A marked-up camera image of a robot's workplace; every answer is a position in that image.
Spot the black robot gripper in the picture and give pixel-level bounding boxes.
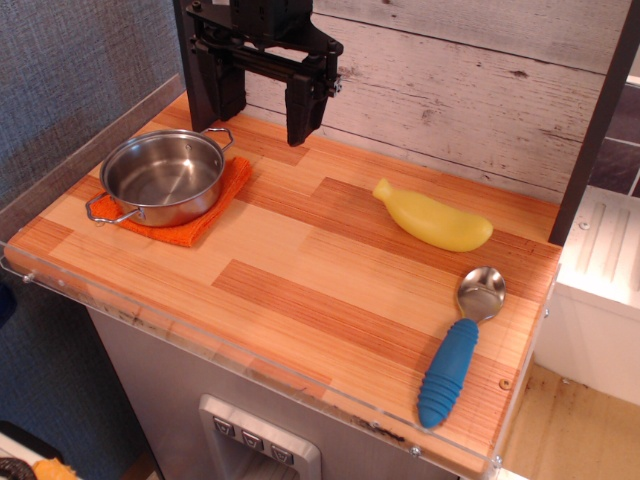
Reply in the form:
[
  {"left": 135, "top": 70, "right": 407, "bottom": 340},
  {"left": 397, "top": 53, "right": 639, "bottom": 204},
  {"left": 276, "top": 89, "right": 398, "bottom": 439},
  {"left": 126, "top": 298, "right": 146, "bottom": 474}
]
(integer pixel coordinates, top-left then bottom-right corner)
[{"left": 186, "top": 1, "right": 344, "bottom": 147}]

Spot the stainless steel pan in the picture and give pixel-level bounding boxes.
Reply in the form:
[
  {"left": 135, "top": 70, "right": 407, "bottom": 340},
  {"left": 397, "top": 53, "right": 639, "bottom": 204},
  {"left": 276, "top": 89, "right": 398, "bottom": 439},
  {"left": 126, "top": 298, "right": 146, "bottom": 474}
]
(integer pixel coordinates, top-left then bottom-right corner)
[{"left": 85, "top": 128, "right": 234, "bottom": 227}]

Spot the orange folded cloth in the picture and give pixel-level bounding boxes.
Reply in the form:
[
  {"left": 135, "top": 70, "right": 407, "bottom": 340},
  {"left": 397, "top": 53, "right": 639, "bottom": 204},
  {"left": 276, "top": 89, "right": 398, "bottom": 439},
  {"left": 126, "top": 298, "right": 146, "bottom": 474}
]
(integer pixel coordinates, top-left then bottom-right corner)
[{"left": 119, "top": 156, "right": 253, "bottom": 247}]

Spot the yellow plastic banana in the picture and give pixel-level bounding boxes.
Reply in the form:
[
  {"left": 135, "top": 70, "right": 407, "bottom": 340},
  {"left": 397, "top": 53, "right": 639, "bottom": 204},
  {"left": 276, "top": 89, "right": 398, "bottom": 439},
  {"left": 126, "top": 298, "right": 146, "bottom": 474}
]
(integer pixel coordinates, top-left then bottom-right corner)
[{"left": 372, "top": 179, "right": 494, "bottom": 253}]

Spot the clear acrylic table guard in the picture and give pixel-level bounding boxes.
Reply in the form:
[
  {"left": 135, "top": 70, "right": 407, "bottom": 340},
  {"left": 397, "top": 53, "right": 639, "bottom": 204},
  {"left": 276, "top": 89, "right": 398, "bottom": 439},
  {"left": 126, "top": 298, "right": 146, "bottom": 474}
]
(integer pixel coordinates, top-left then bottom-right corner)
[{"left": 4, "top": 232, "right": 554, "bottom": 479}]

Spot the grey toy fridge cabinet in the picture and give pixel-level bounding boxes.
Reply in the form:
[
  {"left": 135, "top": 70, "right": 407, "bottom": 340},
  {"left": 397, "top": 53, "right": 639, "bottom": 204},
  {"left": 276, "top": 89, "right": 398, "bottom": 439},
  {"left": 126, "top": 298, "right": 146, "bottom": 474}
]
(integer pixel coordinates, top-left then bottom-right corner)
[{"left": 89, "top": 309, "right": 458, "bottom": 479}]

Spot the silver dispenser button panel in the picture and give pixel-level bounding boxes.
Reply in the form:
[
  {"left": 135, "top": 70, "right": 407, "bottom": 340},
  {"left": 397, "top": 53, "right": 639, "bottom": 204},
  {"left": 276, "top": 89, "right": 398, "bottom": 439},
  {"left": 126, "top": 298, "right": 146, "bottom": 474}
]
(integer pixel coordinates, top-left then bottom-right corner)
[{"left": 199, "top": 394, "right": 322, "bottom": 479}]

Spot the white toy sink unit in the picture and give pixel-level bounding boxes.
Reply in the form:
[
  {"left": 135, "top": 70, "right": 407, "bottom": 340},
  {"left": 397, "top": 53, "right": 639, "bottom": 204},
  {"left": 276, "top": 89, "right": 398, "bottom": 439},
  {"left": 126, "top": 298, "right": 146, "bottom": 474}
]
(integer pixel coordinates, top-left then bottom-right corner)
[{"left": 534, "top": 187, "right": 639, "bottom": 404}]

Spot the dark left frame post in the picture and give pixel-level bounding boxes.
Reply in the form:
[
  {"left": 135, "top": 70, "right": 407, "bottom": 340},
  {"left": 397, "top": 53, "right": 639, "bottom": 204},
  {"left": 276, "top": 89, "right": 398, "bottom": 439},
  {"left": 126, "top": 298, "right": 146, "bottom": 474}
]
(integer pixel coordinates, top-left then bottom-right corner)
[{"left": 172, "top": 0, "right": 218, "bottom": 131}]

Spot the dark frame post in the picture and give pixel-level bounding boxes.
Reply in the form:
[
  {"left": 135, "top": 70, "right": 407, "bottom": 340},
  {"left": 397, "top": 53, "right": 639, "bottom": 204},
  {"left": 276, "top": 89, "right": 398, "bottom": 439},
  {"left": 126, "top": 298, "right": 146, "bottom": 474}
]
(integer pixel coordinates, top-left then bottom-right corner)
[
  {"left": 172, "top": 0, "right": 218, "bottom": 131},
  {"left": 548, "top": 0, "right": 639, "bottom": 246}
]

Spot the blue handled metal spoon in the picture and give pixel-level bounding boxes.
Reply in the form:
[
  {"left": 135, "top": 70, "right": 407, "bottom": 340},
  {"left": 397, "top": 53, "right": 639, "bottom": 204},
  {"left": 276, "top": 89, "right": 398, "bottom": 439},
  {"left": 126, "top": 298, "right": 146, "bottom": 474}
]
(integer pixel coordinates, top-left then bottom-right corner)
[{"left": 417, "top": 266, "right": 506, "bottom": 429}]

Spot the dark right frame post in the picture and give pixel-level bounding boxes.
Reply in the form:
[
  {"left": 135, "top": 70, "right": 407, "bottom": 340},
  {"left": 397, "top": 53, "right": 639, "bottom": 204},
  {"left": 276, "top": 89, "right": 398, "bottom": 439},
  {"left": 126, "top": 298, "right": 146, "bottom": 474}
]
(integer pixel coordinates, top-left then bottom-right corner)
[{"left": 548, "top": 0, "right": 639, "bottom": 246}]

